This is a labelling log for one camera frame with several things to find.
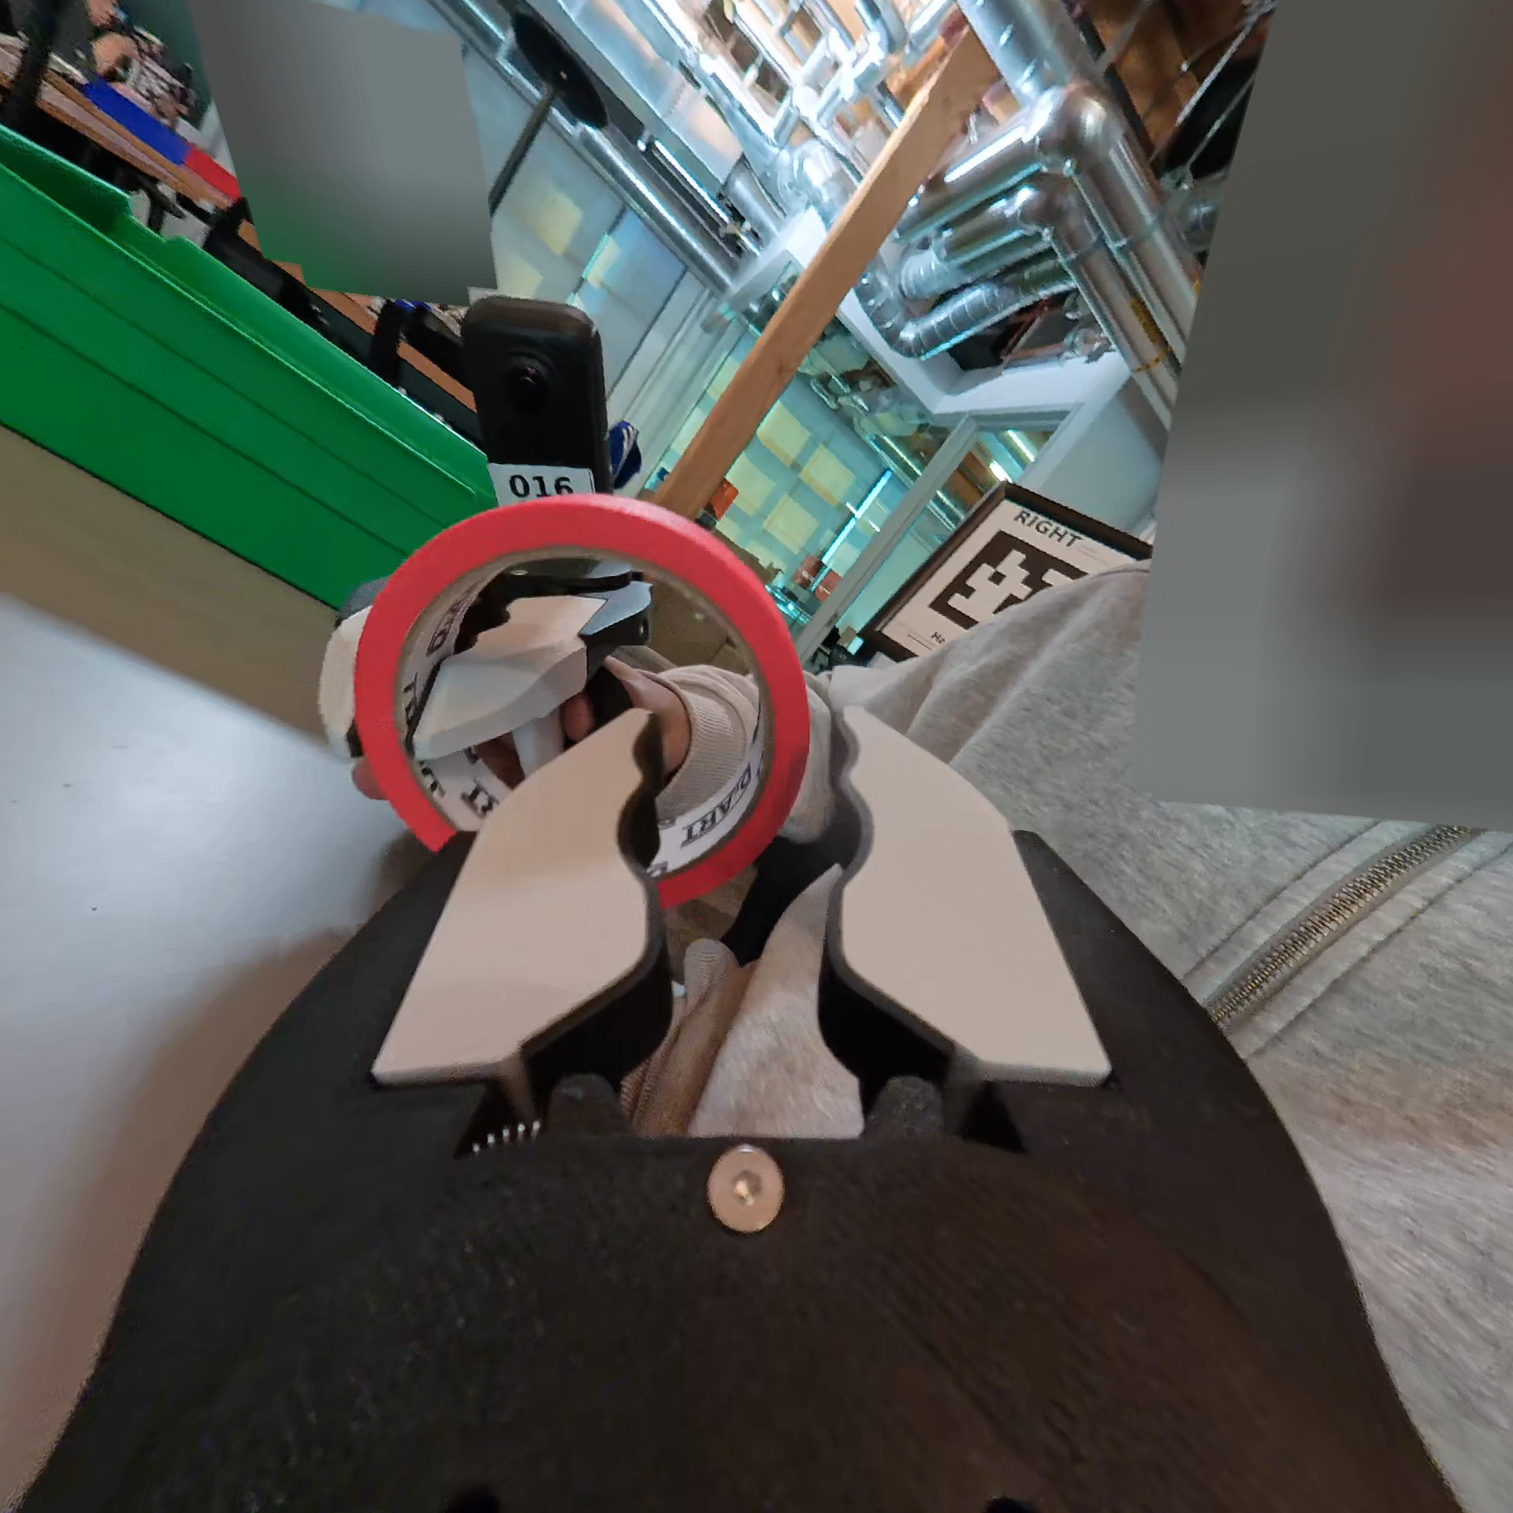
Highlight silver ventilation ducts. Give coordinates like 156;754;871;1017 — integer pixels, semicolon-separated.
521;0;1231;367

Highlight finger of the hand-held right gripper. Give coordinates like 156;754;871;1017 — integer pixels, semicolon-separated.
320;579;383;759
412;594;611;759

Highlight red tape roll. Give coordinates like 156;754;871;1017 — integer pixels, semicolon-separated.
356;493;813;911

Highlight black and white marker board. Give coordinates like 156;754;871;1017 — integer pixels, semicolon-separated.
862;478;1155;662

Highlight person's right forearm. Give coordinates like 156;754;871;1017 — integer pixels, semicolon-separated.
656;559;1166;851

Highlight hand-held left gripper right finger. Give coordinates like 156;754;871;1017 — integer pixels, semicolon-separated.
817;703;1116;1123

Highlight person's right hand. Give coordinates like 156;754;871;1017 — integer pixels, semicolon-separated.
566;657;700;786

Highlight blue storage bin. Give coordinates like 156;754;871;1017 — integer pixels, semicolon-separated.
84;75;192;159

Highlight wooden beam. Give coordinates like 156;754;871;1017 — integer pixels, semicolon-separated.
651;23;1008;522

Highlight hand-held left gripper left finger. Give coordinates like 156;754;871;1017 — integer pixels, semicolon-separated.
370;705;676;1127

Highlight person in grey hoodie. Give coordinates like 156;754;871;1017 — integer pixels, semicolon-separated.
644;802;1513;1513

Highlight black round fixture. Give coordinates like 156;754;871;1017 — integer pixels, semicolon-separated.
509;8;613;125

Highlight green storage bin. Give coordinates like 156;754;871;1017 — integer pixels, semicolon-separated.
0;123;500;610

